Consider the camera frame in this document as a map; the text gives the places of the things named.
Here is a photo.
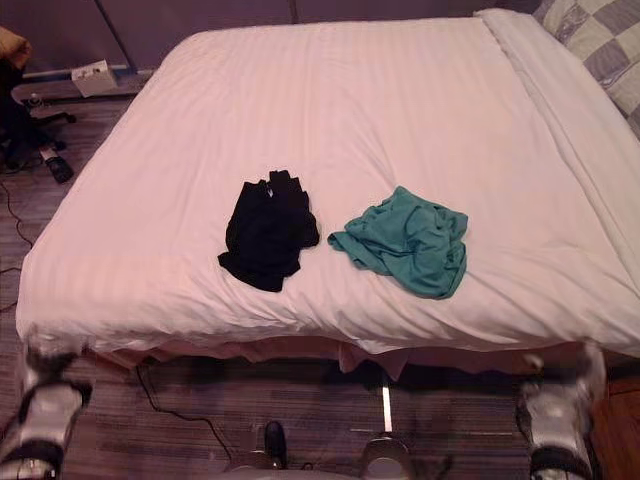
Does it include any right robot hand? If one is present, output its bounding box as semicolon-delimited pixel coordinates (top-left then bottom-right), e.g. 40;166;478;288
519;342;609;399

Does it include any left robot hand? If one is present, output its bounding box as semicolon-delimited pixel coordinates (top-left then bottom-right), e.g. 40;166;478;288
22;330;95;389

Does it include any pink bed skirt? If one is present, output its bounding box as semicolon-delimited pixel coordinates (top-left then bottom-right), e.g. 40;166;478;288
97;335;531;382

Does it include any teal crumpled cloth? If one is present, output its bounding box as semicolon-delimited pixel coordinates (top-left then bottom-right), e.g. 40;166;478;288
327;185;470;301

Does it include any white bed sheet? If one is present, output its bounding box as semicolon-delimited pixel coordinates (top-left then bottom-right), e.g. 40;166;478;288
472;8;640;281

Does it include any black crumpled cloth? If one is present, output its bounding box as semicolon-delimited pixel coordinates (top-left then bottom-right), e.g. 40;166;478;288
217;170;321;294

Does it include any brown wooden cabinet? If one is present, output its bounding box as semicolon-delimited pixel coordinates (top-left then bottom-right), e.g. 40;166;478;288
592;375;640;480

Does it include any silver right robot leg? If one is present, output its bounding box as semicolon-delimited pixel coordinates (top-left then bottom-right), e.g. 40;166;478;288
360;432;416;480

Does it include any dark left robot foot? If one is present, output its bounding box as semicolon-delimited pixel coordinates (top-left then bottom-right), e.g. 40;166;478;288
262;420;289;464

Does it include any black office chair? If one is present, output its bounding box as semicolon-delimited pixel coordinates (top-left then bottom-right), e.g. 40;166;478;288
0;62;78;184

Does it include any white cardboard box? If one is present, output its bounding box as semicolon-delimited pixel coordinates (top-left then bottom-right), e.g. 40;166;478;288
70;59;118;98

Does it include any orange brown cushion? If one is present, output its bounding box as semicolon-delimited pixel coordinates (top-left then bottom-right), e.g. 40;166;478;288
0;25;33;69

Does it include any grey white checkered pillow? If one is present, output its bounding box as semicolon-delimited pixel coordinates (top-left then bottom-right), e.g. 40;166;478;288
532;0;640;129

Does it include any white striped duvet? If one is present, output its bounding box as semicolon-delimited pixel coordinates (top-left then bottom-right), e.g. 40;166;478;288
14;17;640;359

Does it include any grey metal pole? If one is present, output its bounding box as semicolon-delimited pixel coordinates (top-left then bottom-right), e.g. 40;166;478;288
97;0;132;71

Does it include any thin black floor cable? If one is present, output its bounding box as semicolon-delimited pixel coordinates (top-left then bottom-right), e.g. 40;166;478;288
0;177;36;314

